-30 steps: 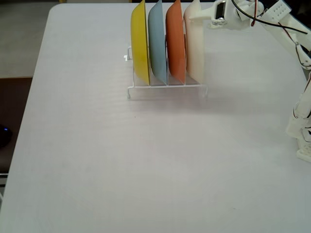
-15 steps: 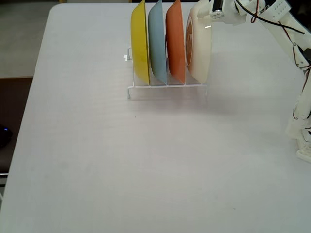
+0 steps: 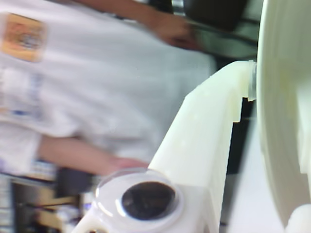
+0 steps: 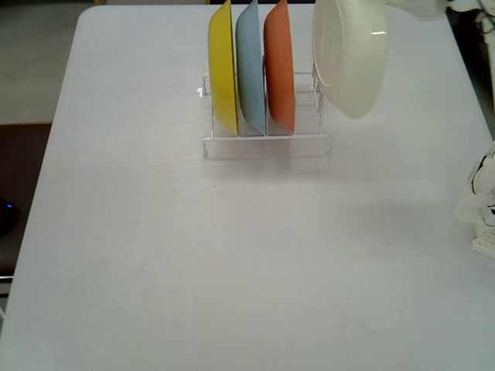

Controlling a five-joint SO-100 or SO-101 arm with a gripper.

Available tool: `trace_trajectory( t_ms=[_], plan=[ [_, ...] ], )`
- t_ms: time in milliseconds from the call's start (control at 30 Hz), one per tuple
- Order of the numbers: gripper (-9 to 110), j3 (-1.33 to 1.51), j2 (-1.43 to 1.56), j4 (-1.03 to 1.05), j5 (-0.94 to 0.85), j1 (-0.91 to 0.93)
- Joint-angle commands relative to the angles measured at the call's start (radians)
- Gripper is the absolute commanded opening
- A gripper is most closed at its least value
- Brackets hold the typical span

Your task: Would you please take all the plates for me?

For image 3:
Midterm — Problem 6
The person's left forearm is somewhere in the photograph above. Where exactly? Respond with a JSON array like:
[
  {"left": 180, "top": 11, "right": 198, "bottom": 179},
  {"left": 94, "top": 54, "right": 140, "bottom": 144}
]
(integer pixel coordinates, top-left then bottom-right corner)
[{"left": 77, "top": 0, "right": 171, "bottom": 37}]

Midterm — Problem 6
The black chair with chrome frame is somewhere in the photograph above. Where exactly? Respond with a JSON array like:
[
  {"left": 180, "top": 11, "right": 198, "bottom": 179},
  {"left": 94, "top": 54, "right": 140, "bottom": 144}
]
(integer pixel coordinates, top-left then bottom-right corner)
[{"left": 171, "top": 0, "right": 262, "bottom": 60}]

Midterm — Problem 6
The googly eye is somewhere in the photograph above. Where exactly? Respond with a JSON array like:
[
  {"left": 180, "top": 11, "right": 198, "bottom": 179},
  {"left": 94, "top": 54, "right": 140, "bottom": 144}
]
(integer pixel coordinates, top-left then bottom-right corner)
[{"left": 93, "top": 167, "right": 183, "bottom": 233}]

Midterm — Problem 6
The person's right hand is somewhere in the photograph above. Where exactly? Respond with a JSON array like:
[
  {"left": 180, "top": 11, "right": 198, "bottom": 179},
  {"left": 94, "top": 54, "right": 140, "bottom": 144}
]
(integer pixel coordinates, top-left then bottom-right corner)
[{"left": 106, "top": 157, "right": 149, "bottom": 176}]

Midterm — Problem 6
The person's left hand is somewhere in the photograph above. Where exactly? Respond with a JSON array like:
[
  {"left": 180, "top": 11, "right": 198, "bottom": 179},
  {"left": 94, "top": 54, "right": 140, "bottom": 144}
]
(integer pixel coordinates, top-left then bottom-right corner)
[{"left": 155, "top": 14, "right": 198, "bottom": 50}]

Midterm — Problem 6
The person's right forearm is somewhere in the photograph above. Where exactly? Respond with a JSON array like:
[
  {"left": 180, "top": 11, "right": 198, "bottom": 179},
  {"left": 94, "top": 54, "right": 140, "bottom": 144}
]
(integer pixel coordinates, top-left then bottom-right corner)
[{"left": 37, "top": 135, "right": 122, "bottom": 175}]

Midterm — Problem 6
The white plate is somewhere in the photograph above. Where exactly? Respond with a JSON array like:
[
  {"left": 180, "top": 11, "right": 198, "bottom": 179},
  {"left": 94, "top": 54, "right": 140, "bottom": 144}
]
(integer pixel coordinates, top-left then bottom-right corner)
[{"left": 256, "top": 0, "right": 311, "bottom": 230}]

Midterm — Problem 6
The person in white shirt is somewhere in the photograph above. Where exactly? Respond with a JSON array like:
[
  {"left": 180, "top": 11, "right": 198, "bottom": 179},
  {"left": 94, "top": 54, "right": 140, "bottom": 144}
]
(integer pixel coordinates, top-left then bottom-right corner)
[{"left": 0, "top": 0, "right": 217, "bottom": 177}]

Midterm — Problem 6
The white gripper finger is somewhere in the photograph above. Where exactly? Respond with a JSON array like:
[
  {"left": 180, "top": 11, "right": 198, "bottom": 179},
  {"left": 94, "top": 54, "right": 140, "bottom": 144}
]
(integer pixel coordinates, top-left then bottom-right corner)
[
  {"left": 295, "top": 81, "right": 311, "bottom": 174},
  {"left": 71, "top": 60, "right": 257, "bottom": 233}
]

